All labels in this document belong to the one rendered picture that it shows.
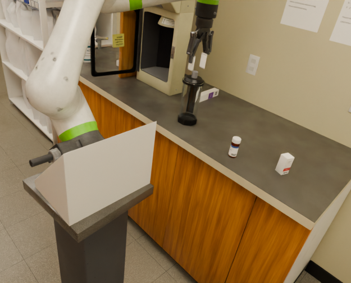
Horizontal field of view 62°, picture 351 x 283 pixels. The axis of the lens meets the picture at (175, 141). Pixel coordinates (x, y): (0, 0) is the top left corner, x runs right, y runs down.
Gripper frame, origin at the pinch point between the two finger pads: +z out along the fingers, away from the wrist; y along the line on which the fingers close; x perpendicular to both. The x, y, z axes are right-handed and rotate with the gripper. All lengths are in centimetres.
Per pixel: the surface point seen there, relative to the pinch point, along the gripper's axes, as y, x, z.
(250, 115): -37, 15, 31
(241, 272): 13, 59, 81
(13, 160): 47, -145, 125
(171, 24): -17.2, -37.4, -8.2
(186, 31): -20.8, -28.5, -6.4
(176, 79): -17.8, -28.3, 20.9
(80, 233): 79, 32, 31
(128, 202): 60, 30, 31
